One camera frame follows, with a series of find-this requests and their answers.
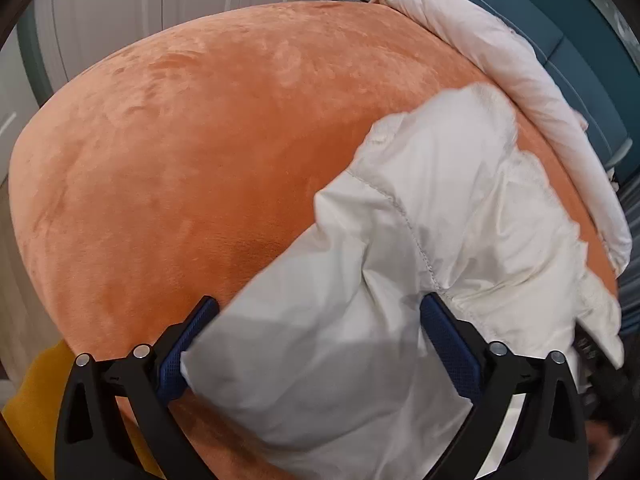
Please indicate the pale pink rolled duvet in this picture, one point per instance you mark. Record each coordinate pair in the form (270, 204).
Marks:
(508, 59)

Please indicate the white padded jacket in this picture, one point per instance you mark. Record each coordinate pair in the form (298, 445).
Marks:
(322, 356)

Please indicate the orange plush bed blanket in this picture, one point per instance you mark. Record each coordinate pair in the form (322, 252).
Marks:
(183, 165)

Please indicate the yellow trousers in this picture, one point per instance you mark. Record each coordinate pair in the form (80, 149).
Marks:
(32, 413)

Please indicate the teal upholstered headboard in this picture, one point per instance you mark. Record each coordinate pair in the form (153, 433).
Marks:
(587, 60)

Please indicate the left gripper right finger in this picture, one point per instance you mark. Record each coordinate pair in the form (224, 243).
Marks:
(549, 440)

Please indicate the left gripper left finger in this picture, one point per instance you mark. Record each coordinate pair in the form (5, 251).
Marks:
(92, 441)

